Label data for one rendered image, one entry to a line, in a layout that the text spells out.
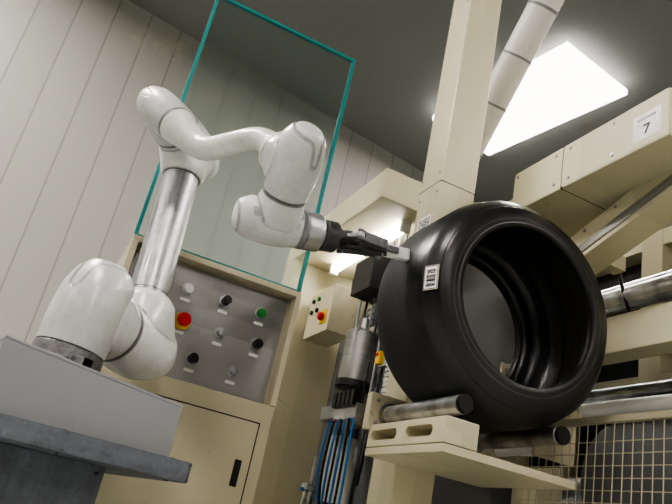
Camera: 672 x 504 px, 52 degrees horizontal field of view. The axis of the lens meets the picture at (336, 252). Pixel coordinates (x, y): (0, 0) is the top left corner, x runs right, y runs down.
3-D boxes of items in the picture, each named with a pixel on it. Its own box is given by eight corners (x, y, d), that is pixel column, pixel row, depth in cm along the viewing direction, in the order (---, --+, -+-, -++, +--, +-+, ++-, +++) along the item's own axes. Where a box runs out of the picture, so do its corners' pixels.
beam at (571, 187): (508, 213, 223) (513, 173, 229) (569, 240, 231) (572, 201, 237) (667, 133, 170) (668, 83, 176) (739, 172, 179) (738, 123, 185)
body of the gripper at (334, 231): (329, 213, 160) (365, 222, 163) (314, 225, 167) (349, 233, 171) (326, 244, 157) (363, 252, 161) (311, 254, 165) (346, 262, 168)
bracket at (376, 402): (361, 428, 182) (367, 392, 185) (484, 464, 195) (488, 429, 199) (367, 428, 179) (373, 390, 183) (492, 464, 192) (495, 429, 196)
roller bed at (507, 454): (489, 456, 211) (500, 362, 223) (528, 468, 216) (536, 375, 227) (533, 455, 194) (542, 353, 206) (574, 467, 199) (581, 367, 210)
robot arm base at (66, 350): (42, 355, 136) (54, 329, 138) (4, 360, 152) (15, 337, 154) (122, 389, 146) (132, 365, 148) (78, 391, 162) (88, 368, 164)
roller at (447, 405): (378, 409, 183) (392, 404, 185) (384, 426, 182) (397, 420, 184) (454, 396, 153) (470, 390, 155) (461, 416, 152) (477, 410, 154)
